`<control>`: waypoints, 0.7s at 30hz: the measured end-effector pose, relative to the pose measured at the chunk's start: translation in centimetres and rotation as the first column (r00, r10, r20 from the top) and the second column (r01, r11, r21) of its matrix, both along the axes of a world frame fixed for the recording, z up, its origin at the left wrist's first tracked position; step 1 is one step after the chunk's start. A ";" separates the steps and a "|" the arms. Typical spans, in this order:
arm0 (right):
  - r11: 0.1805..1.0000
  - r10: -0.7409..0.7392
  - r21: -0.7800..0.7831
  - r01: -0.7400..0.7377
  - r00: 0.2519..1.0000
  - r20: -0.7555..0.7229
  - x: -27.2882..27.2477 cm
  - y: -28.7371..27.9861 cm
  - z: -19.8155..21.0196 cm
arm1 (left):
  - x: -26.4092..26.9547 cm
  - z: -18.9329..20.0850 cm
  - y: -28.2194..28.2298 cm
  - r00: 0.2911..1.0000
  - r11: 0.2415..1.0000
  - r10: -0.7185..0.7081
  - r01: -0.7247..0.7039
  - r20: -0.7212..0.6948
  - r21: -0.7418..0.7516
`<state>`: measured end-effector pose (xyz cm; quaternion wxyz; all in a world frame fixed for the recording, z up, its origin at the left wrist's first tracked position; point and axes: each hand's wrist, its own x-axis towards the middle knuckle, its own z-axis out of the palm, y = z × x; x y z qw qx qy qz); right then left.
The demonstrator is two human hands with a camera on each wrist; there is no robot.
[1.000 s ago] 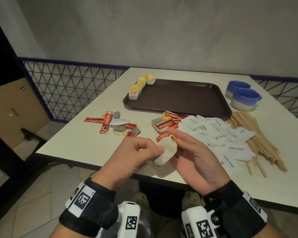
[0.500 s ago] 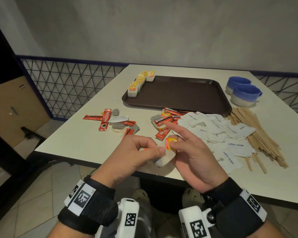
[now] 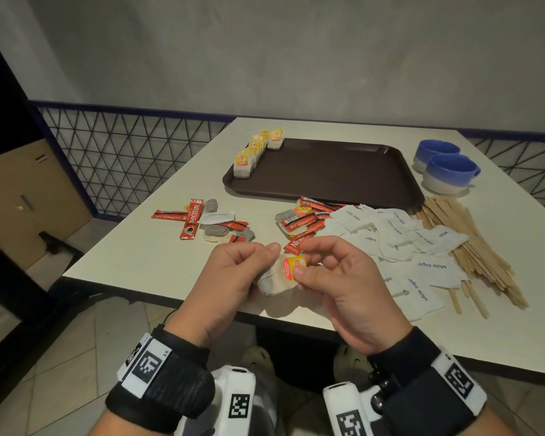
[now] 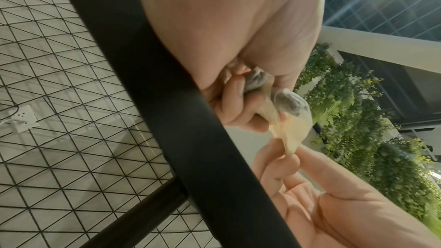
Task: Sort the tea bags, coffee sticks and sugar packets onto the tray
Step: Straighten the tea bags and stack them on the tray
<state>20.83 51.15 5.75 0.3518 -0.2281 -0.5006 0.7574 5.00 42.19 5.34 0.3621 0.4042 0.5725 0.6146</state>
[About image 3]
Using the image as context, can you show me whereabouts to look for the person's left hand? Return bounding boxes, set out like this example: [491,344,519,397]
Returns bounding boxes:
[164,242,282,348]

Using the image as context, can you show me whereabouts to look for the person's right hand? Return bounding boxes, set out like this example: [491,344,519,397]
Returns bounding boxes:
[292,236,413,356]

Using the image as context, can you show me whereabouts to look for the pile of red coffee sticks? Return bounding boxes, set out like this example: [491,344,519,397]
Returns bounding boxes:
[151,196,346,256]

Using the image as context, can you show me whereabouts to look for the pile of white sugar packets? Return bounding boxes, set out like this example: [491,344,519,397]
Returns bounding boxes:
[197,203,470,322]

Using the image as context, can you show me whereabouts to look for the pile of tea bags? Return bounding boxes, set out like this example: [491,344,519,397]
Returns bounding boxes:
[202,198,300,243]

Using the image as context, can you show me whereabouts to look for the row of tea bags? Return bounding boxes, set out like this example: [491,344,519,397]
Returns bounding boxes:
[233,129,271,180]

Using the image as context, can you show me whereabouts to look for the dark brown tray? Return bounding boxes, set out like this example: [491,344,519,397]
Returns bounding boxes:
[222,138,426,216]

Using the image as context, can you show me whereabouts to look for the pile of wooden stir sticks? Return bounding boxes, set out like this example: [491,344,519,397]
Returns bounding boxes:
[415,196,529,319]

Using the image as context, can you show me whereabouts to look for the person's left forearm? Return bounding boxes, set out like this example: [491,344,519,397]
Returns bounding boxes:
[88,411,178,436]

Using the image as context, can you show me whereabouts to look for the person's right forearm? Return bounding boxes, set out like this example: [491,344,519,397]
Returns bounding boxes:
[467,406,518,436]

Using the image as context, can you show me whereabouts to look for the person's gray sneaker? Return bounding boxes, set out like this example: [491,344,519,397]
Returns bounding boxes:
[334,345,373,377]
[241,345,276,373]

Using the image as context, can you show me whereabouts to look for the black left wrist band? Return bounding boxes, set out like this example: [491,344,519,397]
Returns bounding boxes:
[105,324,216,434]

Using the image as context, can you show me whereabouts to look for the blue and white mug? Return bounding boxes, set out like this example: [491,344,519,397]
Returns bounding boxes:
[422,153,481,196]
[412,139,462,173]

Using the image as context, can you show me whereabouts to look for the light wooden cabinet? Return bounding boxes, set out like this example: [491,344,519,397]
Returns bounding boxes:
[0,139,93,271]

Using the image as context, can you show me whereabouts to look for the dark blue metal locker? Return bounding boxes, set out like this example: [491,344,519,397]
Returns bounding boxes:
[0,22,39,162]

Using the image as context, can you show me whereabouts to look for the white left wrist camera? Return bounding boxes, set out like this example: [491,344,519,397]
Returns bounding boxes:
[211,365,257,436]

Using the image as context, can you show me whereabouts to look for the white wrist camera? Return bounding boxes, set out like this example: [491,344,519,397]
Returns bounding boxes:
[322,381,382,436]
[211,365,257,436]

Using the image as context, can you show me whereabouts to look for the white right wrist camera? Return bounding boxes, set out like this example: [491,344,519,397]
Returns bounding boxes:
[322,381,382,436]

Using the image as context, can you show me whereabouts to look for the black side table frame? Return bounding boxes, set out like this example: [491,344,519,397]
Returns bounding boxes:
[0,231,101,405]

